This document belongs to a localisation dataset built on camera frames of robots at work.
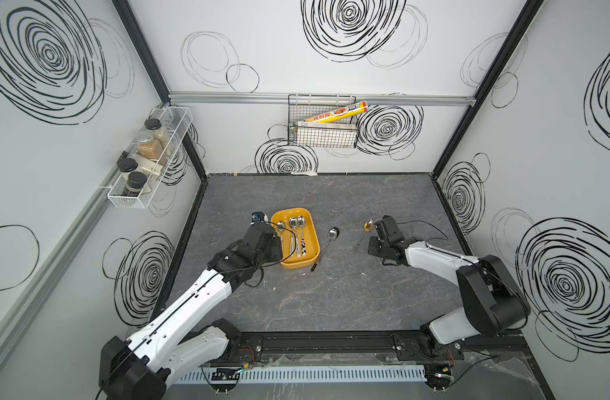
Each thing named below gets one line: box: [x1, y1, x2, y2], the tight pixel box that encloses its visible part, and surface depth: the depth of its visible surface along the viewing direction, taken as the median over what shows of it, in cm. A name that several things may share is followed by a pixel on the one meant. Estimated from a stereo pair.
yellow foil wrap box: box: [305, 100, 369, 124], surface depth 91 cm
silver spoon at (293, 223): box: [289, 216, 301, 259], surface depth 103 cm
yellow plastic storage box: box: [270, 207, 320, 270], surface depth 98 cm
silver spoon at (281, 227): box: [276, 220, 285, 251], surface depth 101 cm
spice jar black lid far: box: [145, 117, 170, 150], surface depth 75 cm
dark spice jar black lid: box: [117, 157, 139, 181], surface depth 64 cm
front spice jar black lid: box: [125, 171, 148, 197], surface depth 64 cm
